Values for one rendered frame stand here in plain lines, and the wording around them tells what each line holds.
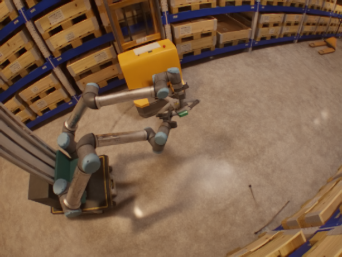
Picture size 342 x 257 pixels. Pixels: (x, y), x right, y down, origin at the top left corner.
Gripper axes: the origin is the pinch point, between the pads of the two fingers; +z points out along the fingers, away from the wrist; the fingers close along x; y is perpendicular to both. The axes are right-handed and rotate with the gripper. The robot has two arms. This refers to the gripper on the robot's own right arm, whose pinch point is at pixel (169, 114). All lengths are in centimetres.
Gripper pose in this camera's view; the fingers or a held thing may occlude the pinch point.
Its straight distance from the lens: 149.6
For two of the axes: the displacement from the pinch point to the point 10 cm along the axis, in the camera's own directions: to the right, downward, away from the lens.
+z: 2.1, -6.2, 7.6
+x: 2.4, 7.9, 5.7
